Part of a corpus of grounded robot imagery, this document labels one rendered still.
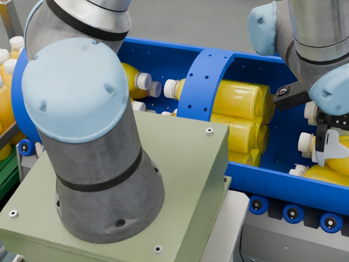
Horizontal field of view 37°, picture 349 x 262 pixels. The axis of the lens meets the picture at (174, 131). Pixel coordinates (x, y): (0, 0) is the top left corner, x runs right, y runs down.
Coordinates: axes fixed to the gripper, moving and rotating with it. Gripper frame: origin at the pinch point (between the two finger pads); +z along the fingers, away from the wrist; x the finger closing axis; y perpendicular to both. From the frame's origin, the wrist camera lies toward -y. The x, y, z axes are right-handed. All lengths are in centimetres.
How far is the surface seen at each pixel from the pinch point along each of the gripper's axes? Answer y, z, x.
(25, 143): -71, 12, -4
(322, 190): 2.1, 1.2, -8.6
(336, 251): 5.9, 20.1, -6.3
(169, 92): -32.6, -5.6, 3.1
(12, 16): -107, 5, 42
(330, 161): 2.1, -0.2, -2.4
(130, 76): -45.4, -3.4, 9.3
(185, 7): -144, 110, 252
